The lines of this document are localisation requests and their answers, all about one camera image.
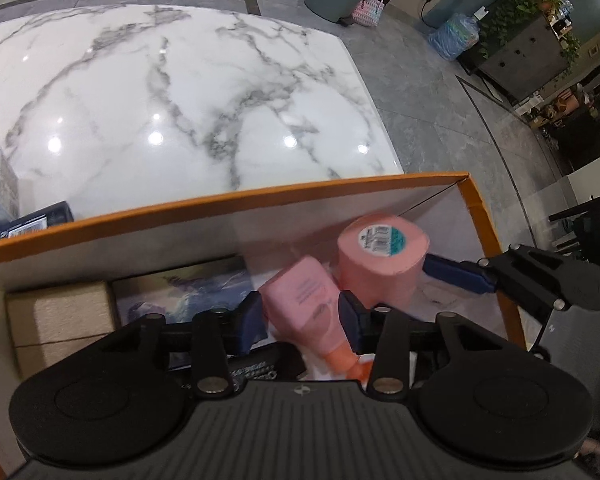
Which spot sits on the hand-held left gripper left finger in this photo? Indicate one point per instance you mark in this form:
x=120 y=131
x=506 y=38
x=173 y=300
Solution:
x=250 y=320

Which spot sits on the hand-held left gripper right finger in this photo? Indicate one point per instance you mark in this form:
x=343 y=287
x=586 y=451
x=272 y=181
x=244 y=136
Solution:
x=352 y=325

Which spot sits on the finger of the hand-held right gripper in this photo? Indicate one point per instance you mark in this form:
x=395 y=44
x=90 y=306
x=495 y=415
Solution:
x=455 y=272

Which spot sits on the small pink pump bottle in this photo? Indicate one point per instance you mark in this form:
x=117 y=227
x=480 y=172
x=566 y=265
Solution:
x=300 y=295

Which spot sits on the pink roll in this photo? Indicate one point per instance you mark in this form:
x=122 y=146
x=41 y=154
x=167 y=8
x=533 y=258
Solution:
x=380 y=265

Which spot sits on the orange cardboard box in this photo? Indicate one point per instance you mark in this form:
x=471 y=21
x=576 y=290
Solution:
x=130 y=245

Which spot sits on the brown cardboard box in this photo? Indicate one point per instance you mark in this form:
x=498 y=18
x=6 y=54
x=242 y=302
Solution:
x=55 y=315

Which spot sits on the dark chair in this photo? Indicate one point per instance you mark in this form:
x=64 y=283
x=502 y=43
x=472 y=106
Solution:
x=590 y=210

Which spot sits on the dark wooden cabinet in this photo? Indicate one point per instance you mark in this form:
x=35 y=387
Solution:
x=525 y=55

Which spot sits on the black box with white label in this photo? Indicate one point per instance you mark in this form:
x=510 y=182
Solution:
x=35 y=222

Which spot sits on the pink woven bag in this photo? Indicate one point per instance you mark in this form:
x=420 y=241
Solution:
x=367 y=10

